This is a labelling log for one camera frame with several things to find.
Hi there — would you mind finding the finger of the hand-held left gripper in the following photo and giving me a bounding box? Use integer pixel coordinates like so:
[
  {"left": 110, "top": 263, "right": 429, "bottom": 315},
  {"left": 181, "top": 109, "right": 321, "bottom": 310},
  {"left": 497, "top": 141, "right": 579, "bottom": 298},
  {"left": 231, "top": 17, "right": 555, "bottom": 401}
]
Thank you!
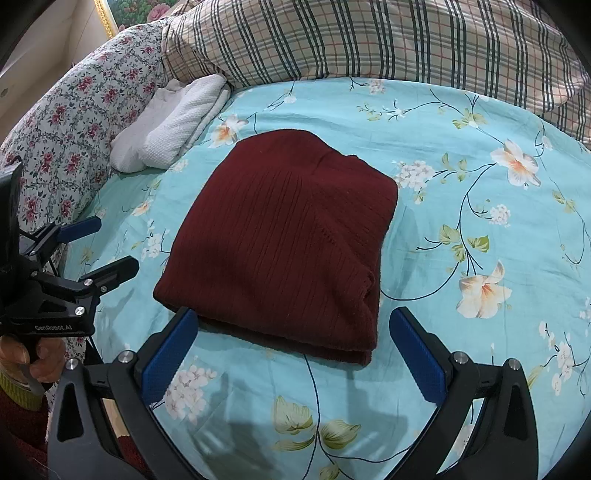
[
  {"left": 69, "top": 256, "right": 140, "bottom": 298},
  {"left": 19, "top": 216, "right": 103, "bottom": 259}
]

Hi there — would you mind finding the person's left forearm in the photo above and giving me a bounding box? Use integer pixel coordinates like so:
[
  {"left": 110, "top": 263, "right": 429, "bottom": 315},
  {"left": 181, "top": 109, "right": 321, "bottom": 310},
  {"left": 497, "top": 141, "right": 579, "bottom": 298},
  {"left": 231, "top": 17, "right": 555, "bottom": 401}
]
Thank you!
[{"left": 0, "top": 370, "right": 51, "bottom": 464}]

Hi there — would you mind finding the white folded towel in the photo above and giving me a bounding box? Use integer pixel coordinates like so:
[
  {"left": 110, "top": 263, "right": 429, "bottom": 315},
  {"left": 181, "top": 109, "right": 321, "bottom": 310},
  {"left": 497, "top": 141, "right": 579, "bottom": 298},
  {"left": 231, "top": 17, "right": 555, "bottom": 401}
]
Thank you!
[{"left": 111, "top": 74, "right": 230, "bottom": 174}]

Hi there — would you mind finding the person's left hand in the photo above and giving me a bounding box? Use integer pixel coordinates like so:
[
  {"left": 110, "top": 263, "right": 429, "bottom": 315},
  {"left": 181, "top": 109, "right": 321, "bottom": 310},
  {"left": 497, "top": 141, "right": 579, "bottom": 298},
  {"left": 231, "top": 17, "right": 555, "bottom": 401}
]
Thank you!
[{"left": 0, "top": 336, "right": 68, "bottom": 393}]

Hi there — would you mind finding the light blue floral bed sheet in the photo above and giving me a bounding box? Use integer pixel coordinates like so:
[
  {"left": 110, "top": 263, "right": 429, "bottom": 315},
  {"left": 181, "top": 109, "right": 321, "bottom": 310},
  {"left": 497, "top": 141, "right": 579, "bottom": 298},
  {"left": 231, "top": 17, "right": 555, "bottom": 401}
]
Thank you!
[{"left": 60, "top": 76, "right": 591, "bottom": 480}]

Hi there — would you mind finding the maroon knit sweater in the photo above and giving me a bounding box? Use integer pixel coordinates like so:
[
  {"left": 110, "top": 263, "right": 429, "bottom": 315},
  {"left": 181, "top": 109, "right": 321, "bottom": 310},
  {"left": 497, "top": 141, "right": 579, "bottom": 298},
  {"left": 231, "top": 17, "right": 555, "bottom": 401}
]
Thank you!
[{"left": 153, "top": 129, "right": 399, "bottom": 368}]

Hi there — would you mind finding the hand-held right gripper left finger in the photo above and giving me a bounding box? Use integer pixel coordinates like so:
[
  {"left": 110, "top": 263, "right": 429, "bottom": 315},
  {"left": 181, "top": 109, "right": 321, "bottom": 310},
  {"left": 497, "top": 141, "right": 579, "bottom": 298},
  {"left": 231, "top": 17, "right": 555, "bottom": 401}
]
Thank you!
[{"left": 46, "top": 307, "right": 200, "bottom": 480}]

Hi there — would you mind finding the white red-flowered pillow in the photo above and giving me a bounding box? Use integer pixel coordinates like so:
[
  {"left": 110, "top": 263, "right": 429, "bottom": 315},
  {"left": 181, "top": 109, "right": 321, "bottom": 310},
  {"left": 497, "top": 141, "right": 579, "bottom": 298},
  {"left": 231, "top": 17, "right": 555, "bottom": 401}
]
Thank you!
[{"left": 0, "top": 23, "right": 168, "bottom": 252}]

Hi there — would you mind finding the gold framed landscape painting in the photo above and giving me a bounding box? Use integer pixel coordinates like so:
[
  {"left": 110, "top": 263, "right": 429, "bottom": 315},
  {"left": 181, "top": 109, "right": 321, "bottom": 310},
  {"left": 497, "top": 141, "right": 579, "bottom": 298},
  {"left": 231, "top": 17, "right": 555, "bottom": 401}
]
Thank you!
[{"left": 92, "top": 0, "right": 195, "bottom": 38}]

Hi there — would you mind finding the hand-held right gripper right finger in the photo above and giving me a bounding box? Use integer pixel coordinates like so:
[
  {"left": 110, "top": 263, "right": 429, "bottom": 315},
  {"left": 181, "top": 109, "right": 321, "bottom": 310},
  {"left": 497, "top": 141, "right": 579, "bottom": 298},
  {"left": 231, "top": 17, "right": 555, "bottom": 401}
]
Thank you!
[{"left": 389, "top": 307, "right": 542, "bottom": 480}]

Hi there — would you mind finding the beige plaid pillow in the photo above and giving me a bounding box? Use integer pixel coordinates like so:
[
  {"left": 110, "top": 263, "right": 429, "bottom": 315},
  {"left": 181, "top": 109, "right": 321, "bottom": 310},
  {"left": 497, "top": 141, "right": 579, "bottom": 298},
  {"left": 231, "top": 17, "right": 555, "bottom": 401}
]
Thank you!
[{"left": 161, "top": 0, "right": 591, "bottom": 151}]

